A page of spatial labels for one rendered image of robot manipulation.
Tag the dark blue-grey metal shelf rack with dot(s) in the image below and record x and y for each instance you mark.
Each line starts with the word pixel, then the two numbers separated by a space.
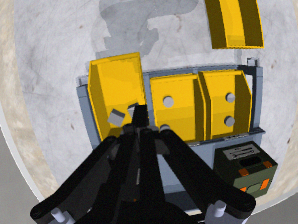
pixel 173 189

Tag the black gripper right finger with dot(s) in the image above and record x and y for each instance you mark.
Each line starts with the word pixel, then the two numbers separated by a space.
pixel 221 202

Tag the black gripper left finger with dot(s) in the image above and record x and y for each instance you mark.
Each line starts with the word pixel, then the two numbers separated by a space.
pixel 76 195

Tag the grey metal block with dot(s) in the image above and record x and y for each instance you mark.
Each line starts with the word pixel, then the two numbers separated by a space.
pixel 131 109
pixel 116 117

